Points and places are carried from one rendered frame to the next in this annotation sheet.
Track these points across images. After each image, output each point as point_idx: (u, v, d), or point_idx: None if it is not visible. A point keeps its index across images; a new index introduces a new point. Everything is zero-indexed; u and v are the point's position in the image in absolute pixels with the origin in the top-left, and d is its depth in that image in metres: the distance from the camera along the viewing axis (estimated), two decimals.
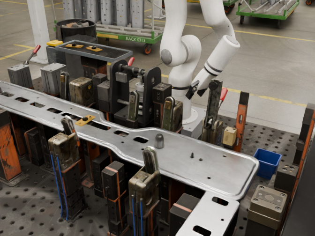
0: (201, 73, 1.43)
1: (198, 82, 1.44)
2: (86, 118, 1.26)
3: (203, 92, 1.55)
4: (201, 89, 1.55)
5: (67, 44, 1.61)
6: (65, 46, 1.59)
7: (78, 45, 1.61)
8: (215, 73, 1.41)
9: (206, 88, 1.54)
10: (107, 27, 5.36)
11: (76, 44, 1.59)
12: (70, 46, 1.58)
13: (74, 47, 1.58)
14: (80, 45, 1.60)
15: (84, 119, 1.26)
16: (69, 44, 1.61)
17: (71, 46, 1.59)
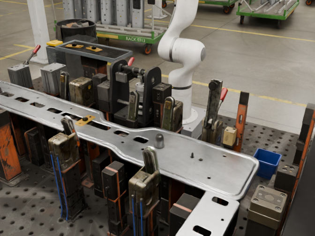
0: None
1: None
2: (86, 118, 1.26)
3: None
4: None
5: (67, 44, 1.61)
6: (65, 46, 1.59)
7: (78, 45, 1.61)
8: None
9: None
10: (107, 27, 5.36)
11: (76, 44, 1.59)
12: (70, 46, 1.58)
13: (74, 47, 1.58)
14: (80, 45, 1.60)
15: (84, 119, 1.26)
16: (69, 44, 1.61)
17: (71, 46, 1.59)
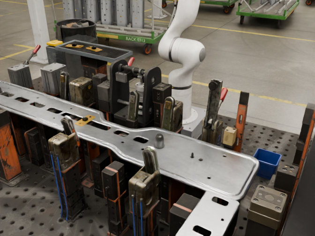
0: None
1: None
2: (86, 118, 1.26)
3: None
4: None
5: (67, 44, 1.61)
6: (65, 46, 1.59)
7: (78, 45, 1.61)
8: None
9: None
10: (107, 27, 5.36)
11: (76, 44, 1.59)
12: (70, 46, 1.58)
13: (74, 47, 1.58)
14: (80, 45, 1.60)
15: (84, 119, 1.26)
16: (69, 44, 1.61)
17: (71, 46, 1.59)
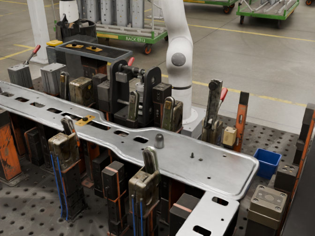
0: (61, 5, 1.46)
1: (64, 15, 1.47)
2: (86, 118, 1.26)
3: (78, 26, 1.58)
4: (75, 25, 1.59)
5: (67, 44, 1.61)
6: (65, 46, 1.59)
7: (78, 45, 1.61)
8: None
9: (78, 21, 1.57)
10: (107, 27, 5.36)
11: (76, 44, 1.59)
12: (70, 46, 1.58)
13: (74, 47, 1.58)
14: (80, 45, 1.60)
15: (84, 119, 1.26)
16: (69, 44, 1.61)
17: (71, 46, 1.59)
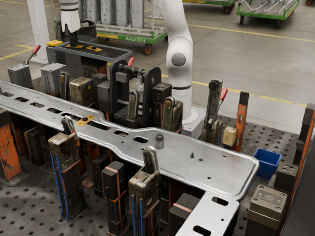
0: (63, 15, 1.48)
1: (67, 26, 1.50)
2: (86, 118, 1.26)
3: (77, 40, 1.58)
4: None
5: (67, 44, 1.61)
6: (65, 46, 1.59)
7: (78, 45, 1.61)
8: (73, 7, 1.47)
9: (77, 33, 1.58)
10: (107, 27, 5.36)
11: (76, 44, 1.59)
12: (70, 46, 1.58)
13: (74, 47, 1.58)
14: (80, 45, 1.60)
15: (84, 119, 1.26)
16: (69, 44, 1.61)
17: (71, 46, 1.59)
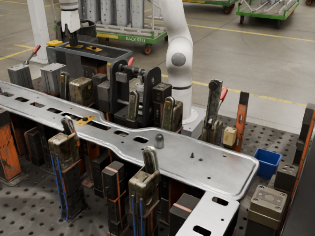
0: (63, 15, 1.48)
1: (67, 26, 1.50)
2: (86, 118, 1.26)
3: (77, 40, 1.58)
4: (73, 38, 1.59)
5: (67, 44, 1.61)
6: (65, 46, 1.59)
7: (78, 45, 1.61)
8: (73, 7, 1.47)
9: (77, 33, 1.58)
10: (107, 27, 5.36)
11: (76, 44, 1.59)
12: (70, 46, 1.58)
13: (74, 47, 1.58)
14: (80, 45, 1.60)
15: (84, 119, 1.26)
16: (69, 44, 1.61)
17: (71, 46, 1.59)
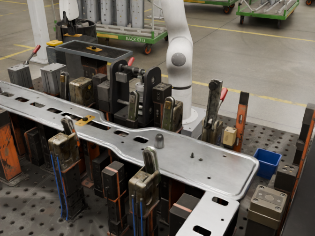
0: (61, 3, 1.45)
1: (65, 14, 1.47)
2: (86, 118, 1.26)
3: (75, 28, 1.56)
4: (72, 26, 1.56)
5: (66, 33, 1.58)
6: (63, 35, 1.56)
7: (76, 33, 1.58)
8: None
9: (75, 21, 1.55)
10: (107, 27, 5.36)
11: (74, 33, 1.56)
12: (69, 35, 1.55)
13: (72, 35, 1.55)
14: (78, 33, 1.58)
15: (84, 119, 1.26)
16: (67, 33, 1.58)
17: (69, 34, 1.56)
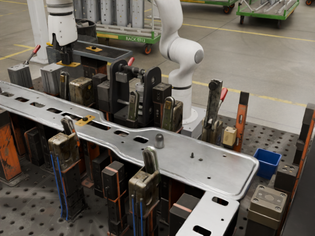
0: (50, 21, 1.05)
1: (56, 37, 1.07)
2: (86, 118, 1.26)
3: (71, 55, 1.15)
4: (67, 53, 1.15)
5: (60, 61, 1.18)
6: (56, 63, 1.16)
7: (73, 62, 1.17)
8: (63, 11, 1.04)
9: (72, 46, 1.14)
10: (107, 27, 5.36)
11: (70, 61, 1.16)
12: (62, 64, 1.15)
13: (67, 65, 1.14)
14: (76, 62, 1.17)
15: (84, 119, 1.26)
16: None
17: (63, 63, 1.16)
